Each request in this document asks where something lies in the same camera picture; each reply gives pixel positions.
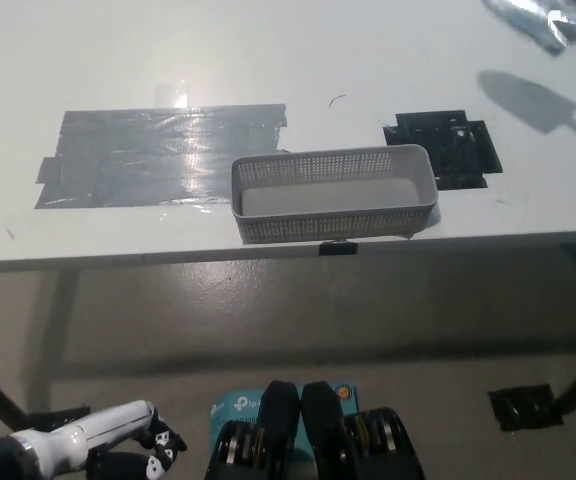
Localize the black tape patch on desk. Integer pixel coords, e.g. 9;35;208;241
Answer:
381;109;503;191

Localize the black robot body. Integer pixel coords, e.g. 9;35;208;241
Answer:
205;380;427;480

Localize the teal tp-link box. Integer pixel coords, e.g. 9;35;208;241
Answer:
209;382;359;464

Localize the garden trowel green black handle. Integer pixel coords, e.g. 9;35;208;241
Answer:
482;0;576;64

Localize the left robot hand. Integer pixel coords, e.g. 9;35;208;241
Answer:
10;399;189;480

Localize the gray perforated plastic basket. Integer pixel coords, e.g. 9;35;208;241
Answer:
230;143;439;245

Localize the small black tape strip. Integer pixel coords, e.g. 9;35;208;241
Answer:
319;240;359;257

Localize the large gray duct tape patch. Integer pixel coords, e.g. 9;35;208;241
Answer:
32;103;289;210

